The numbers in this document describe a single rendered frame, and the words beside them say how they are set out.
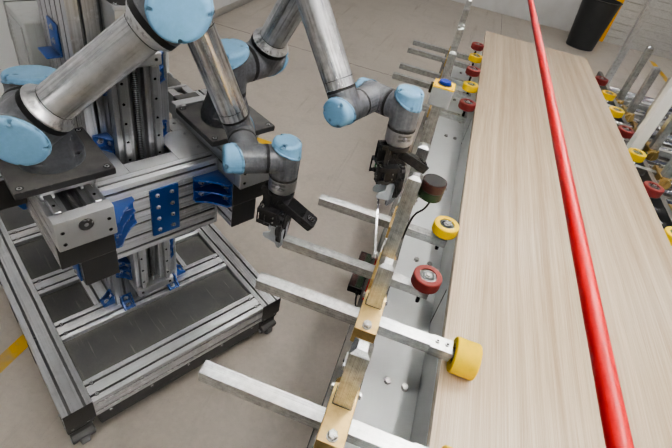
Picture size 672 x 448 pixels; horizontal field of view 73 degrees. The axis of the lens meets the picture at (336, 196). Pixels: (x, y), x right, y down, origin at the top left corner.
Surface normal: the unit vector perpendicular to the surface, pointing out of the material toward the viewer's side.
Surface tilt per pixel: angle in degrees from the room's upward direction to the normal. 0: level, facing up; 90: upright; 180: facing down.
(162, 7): 85
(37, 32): 90
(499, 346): 0
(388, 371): 0
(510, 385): 0
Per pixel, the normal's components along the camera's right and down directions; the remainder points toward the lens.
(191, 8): 0.36, 0.55
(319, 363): 0.18, -0.78
